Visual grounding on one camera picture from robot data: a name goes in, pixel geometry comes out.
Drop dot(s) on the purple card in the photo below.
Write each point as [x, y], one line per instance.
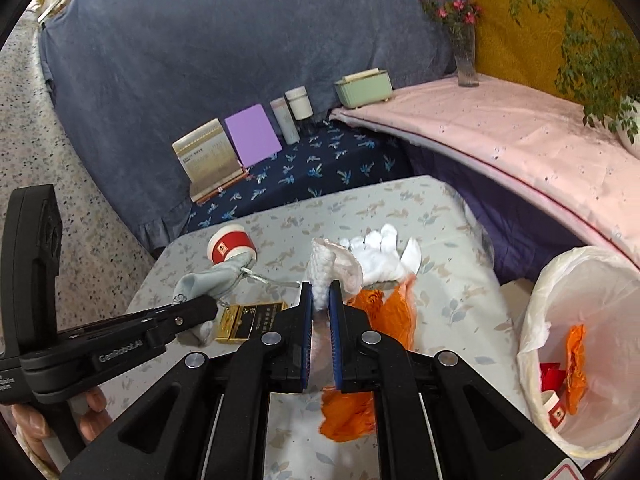
[252, 135]

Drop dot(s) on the navy floral cloth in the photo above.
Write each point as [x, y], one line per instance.
[333, 159]

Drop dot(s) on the grey drawstring pouch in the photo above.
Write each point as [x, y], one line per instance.
[215, 283]

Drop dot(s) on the person's left hand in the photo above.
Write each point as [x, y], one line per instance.
[36, 429]

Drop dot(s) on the black gold cigarette box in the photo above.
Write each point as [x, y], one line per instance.
[241, 322]

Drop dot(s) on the speckled beige fabric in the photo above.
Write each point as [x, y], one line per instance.
[102, 263]

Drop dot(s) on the glass vase with pink flowers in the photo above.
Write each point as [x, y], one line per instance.
[459, 18]

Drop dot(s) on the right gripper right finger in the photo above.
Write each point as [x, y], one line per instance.
[436, 417]

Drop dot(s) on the green plant in white pot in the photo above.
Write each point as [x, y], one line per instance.
[599, 65]

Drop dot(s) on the white cosmetic jar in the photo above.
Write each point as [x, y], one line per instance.
[299, 103]

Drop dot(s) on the mint green tissue box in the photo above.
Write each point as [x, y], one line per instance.
[364, 88]

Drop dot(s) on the white cosmetic tube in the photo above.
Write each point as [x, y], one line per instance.
[285, 121]

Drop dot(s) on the white knitted cloth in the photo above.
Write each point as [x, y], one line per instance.
[331, 262]

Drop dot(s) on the red paper cup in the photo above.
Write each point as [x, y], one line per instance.
[555, 408]
[228, 242]

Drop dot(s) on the floral grey tablecloth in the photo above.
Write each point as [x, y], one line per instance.
[418, 232]

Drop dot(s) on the red gift envelope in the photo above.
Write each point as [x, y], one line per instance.
[552, 377]

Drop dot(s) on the orange plastic bag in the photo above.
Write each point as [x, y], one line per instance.
[371, 340]
[575, 380]

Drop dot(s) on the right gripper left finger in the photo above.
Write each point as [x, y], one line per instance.
[206, 418]

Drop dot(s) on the pink dotted sheet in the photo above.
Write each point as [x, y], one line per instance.
[533, 144]

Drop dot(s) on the blue grey blanket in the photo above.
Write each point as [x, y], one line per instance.
[129, 77]

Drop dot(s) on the mustard yellow curtain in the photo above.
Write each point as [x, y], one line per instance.
[520, 40]

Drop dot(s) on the trash bin with white liner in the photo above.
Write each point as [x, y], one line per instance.
[591, 295]

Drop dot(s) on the white cotton glove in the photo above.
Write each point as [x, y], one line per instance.
[379, 258]

